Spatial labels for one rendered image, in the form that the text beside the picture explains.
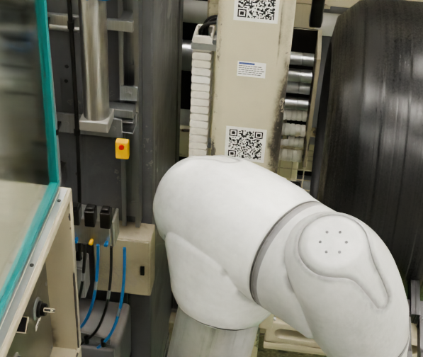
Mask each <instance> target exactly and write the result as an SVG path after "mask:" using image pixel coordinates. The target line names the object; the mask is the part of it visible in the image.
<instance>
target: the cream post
mask: <svg viewBox="0 0 423 357"><path fill-rule="evenodd" d="M295 6H296V0H280V3H279V10H278V24H274V23H260V22H252V21H238V20H233V18H234V7H235V0H219V6H218V33H217V47H216V59H215V84H214V98H213V124H212V137H211V153H210V155H211V156H214V155H225V136H226V125H227V126H235V127H241V128H254V129H262V130H267V132H266V146H265V153H264V163H260V162H253V161H251V162H252V163H254V164H257V165H259V166H261V167H263V168H265V169H268V170H269V171H272V172H274V173H275V174H277V170H278V159H279V152H280V146H281V133H282V127H283V114H284V106H285V99H286V88H287V82H288V70H289V63H290V56H291V44H292V37H293V25H294V18H295ZM238 61H244V62H258V63H265V64H266V73H265V79H264V78H256V77H249V76H237V62H238ZM259 331H260V328H258V330H257V333H256V338H255V342H254V346H253V349H252V354H251V357H257V350H258V343H259Z"/></svg>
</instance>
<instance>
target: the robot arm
mask: <svg viewBox="0 0 423 357"><path fill-rule="evenodd" d="M153 215H154V221H155V224H156V226H157V230H158V233H159V235H160V236H161V238H162V239H163V240H164V241H165V248H166V253H167V261H168V266H169V274H170V279H171V280H170V282H171V290H172V292H173V295H174V298H175V300H176V302H177V304H178V309H177V312H176V319H175V322H174V328H173V332H172V335H171V341H170V345H169V350H168V354H167V357H251V354H252V349H253V346H254V342H255V338H256V333H257V330H258V328H259V324H261V323H262V322H263V321H264V320H265V319H266V318H267V317H268V316H270V315H271V314H273V315H275V316H276V317H278V318H279V319H281V320H282V321H284V322H285V323H286V324H288V325H290V326H291V327H292V328H294V329H296V330H297V331H298V332H300V333H301V334H302V335H303V336H305V337H306V338H309V339H314V340H315V341H316V343H317V344H318V346H319V347H320V348H321V349H322V351H323V352H324V354H325V355H326V357H413V356H412V337H411V323H414V324H417V357H423V301H421V300H420V289H419V280H411V281H410V284H409V286H408V299H407V297H406V294H405V289H404V286H403V284H402V279H401V277H400V273H399V271H398V269H397V266H396V264H395V261H394V259H393V256H392V255H391V253H390V251H389V249H388V248H387V246H386V245H385V244H384V242H383V241H382V239H381V238H380V237H379V236H378V235H377V234H376V233H375V232H374V231H373V230H372V229H371V228H370V227H369V226H368V225H366V224H365V223H364V222H362V221H360V220H359V219H357V218H355V217H353V216H351V215H347V214H345V213H341V212H336V211H334V210H333V209H331V208H328V207H327V206H326V205H324V204H322V203H321V202H319V201H318V200H316V199H314V198H313V197H312V196H311V195H310V194H309V193H307V192H306V191H305V190H303V189H302V188H301V187H299V186H297V185H295V184H294V183H292V182H290V181H288V180H286V179H285V178H283V177H281V176H279V175H278V174H275V173H274V172H272V171H269V170H268V169H265V168H263V167H261V166H259V165H257V164H254V163H252V162H250V161H247V160H244V159H240V158H237V157H232V156H227V155H214V156H197V157H188V158H185V159H182V160H181V161H179V162H177V163H176V164H175V165H173V166H172V167H171V168H170V169H169V170H168V171H167V172H166V173H165V175H164V176H163V177H162V180H161V181H160V182H159V185H158V187H157V190H156V193H155V196H154V200H153Z"/></svg>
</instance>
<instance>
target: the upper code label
mask: <svg viewBox="0 0 423 357"><path fill-rule="evenodd" d="M279 3H280V0H235V7H234V18H233V20H238V21H252V22H260V23H274V24H278V10H279Z"/></svg>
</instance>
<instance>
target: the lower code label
mask: <svg viewBox="0 0 423 357"><path fill-rule="evenodd" d="M266 132H267V130H262V129H254V128H247V127H235V126H227V125H226V136H225V155H227V156H232V157H237V158H240V159H244V160H247V161H249V162H260V163H264V153H265V146H266Z"/></svg>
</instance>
